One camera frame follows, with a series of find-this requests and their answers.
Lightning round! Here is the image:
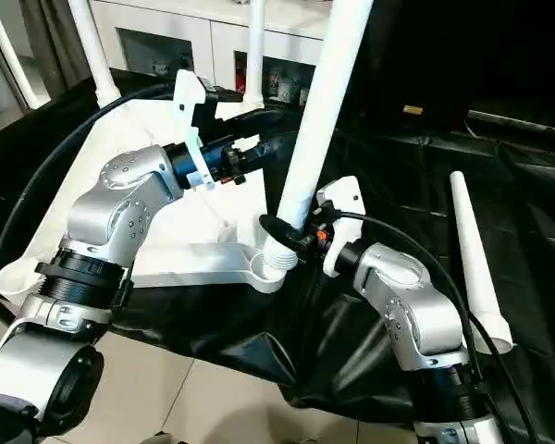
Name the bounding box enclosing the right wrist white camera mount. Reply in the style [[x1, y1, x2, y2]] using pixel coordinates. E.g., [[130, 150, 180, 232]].
[[314, 175, 365, 278]]

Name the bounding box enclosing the black backdrop cloth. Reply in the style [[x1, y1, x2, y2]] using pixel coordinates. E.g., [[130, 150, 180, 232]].
[[337, 0, 555, 140]]

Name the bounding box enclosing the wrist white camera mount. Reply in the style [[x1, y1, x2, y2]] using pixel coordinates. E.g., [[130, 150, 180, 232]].
[[172, 68, 216, 193], [314, 175, 365, 278]]

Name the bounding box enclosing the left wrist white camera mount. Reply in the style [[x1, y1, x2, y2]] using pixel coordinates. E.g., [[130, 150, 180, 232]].
[[172, 68, 216, 193]]

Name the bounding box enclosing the grey curtain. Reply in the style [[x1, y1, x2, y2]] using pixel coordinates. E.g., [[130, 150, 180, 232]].
[[25, 0, 98, 101]]

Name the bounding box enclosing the small red packet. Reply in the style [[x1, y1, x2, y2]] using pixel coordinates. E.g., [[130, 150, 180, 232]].
[[234, 53, 247, 93]]

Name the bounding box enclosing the white glass-door cabinet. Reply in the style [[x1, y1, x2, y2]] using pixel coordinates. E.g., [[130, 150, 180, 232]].
[[90, 0, 339, 105]]

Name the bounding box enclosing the black shiny mat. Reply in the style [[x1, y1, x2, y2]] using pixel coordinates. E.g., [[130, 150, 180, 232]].
[[0, 67, 555, 444]]

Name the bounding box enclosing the white plastic table leg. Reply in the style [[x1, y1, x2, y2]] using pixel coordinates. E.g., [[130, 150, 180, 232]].
[[242, 0, 267, 112], [261, 0, 376, 283], [67, 0, 119, 112], [449, 170, 515, 356]]

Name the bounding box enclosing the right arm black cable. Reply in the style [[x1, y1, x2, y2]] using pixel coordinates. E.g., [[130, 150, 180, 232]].
[[323, 210, 537, 444]]

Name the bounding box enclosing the white plastic table top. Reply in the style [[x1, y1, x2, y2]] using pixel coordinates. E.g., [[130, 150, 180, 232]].
[[0, 96, 302, 297]]

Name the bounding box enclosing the long black bar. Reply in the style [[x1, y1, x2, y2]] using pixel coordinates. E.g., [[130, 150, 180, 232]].
[[466, 109, 555, 135]]

